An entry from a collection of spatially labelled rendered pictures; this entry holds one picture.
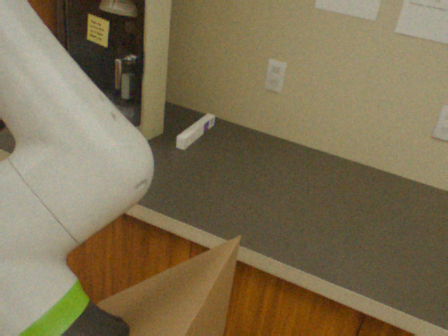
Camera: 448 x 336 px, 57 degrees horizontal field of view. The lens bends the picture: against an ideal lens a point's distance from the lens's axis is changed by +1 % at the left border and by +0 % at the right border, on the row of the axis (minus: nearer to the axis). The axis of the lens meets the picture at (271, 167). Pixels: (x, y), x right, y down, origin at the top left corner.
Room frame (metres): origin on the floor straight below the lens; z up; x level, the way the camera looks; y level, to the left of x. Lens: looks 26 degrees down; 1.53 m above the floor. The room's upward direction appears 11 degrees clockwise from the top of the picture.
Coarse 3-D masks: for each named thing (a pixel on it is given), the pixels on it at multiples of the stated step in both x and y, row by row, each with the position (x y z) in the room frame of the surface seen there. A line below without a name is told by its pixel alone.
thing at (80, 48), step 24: (72, 0) 1.26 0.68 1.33; (96, 0) 1.24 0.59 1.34; (120, 0) 1.21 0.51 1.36; (144, 0) 1.19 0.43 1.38; (72, 24) 1.26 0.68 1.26; (120, 24) 1.21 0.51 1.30; (144, 24) 1.19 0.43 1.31; (72, 48) 1.26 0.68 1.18; (96, 48) 1.24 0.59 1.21; (120, 48) 1.21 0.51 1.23; (96, 72) 1.24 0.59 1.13; (120, 96) 1.21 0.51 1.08
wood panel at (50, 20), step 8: (32, 0) 1.26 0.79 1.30; (40, 0) 1.28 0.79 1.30; (48, 0) 1.31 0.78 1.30; (32, 8) 1.25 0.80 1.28; (40, 8) 1.28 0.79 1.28; (48, 8) 1.31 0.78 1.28; (40, 16) 1.28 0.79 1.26; (48, 16) 1.31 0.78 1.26; (56, 16) 1.34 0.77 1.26; (48, 24) 1.30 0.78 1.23; (56, 24) 1.33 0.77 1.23; (56, 32) 1.33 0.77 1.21
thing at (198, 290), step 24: (192, 264) 0.46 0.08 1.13; (216, 264) 0.42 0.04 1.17; (144, 288) 0.46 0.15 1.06; (168, 288) 0.42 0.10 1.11; (192, 288) 0.38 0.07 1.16; (216, 288) 0.39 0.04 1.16; (120, 312) 0.42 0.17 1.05; (144, 312) 0.38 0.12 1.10; (168, 312) 0.35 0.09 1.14; (192, 312) 0.33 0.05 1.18; (216, 312) 0.41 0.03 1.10
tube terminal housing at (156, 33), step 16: (160, 0) 1.25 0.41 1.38; (160, 16) 1.25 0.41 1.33; (144, 32) 1.20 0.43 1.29; (160, 32) 1.26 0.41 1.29; (144, 48) 1.20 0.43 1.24; (160, 48) 1.26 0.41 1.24; (160, 64) 1.27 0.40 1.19; (144, 80) 1.20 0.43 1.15; (160, 80) 1.27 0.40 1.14; (144, 96) 1.20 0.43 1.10; (160, 96) 1.28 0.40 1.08; (144, 112) 1.20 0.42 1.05; (160, 112) 1.28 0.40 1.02; (144, 128) 1.20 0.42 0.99; (160, 128) 1.29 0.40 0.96
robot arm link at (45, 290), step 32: (0, 192) 0.34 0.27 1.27; (32, 192) 0.35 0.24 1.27; (0, 224) 0.33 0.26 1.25; (32, 224) 0.34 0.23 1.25; (0, 256) 0.31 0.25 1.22; (32, 256) 0.33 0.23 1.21; (64, 256) 0.37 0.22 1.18; (0, 288) 0.30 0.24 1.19; (32, 288) 0.31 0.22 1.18; (64, 288) 0.34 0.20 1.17; (0, 320) 0.28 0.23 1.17; (32, 320) 0.29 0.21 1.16; (64, 320) 0.31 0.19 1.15
